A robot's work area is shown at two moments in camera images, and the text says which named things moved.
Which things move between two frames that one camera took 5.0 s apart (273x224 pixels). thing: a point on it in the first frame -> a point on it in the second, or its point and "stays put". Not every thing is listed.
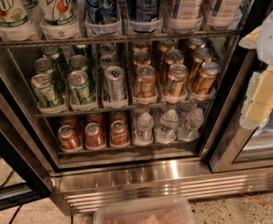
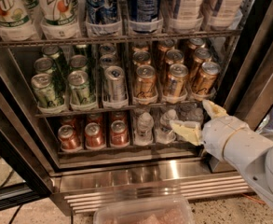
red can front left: x=70 y=141 stays put
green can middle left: x=43 y=65 stays put
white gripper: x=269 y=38 -> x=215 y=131
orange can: x=178 y=73 stays put
